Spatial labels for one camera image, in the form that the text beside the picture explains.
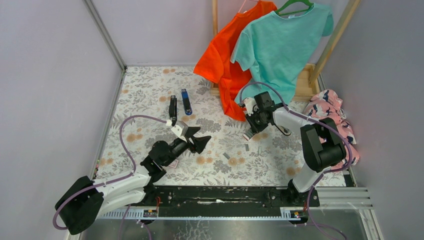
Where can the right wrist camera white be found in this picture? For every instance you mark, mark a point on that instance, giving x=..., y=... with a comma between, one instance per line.
x=249, y=106

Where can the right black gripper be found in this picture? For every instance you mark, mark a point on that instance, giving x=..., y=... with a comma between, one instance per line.
x=255, y=128

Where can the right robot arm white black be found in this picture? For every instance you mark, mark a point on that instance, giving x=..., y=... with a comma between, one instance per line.
x=322, y=145

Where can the orange t-shirt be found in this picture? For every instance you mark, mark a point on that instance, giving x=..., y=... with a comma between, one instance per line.
x=215, y=66

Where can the pink patterned cloth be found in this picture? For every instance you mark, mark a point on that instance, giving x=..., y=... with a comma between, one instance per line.
x=327, y=104

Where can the teal t-shirt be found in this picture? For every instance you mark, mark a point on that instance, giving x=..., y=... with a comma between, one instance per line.
x=275, y=49

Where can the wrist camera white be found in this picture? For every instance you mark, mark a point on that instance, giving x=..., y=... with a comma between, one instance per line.
x=249, y=106
x=179, y=128

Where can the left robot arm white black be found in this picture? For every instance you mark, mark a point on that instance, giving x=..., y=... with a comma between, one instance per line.
x=87, y=199

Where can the pink clothes hanger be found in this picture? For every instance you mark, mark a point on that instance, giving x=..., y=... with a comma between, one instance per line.
x=246, y=5

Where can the wooden clothes rack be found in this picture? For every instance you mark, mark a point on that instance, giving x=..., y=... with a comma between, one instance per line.
x=307, y=85

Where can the floral table mat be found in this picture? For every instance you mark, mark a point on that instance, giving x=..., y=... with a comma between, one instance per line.
x=137, y=123

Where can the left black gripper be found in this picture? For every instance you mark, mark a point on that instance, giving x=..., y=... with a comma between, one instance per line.
x=199, y=143

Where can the red staple box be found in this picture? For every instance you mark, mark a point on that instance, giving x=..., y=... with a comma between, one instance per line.
x=174, y=164

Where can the blue stapler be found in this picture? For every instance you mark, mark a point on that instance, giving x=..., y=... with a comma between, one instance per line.
x=186, y=102

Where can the small black stapler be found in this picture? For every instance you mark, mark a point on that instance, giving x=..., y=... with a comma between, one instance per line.
x=172, y=110

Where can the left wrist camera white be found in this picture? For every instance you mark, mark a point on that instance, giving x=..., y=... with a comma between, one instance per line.
x=179, y=128

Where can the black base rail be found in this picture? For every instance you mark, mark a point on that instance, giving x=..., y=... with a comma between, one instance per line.
x=227, y=201

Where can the green clothes hanger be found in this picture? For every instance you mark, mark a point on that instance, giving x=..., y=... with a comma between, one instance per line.
x=293, y=7

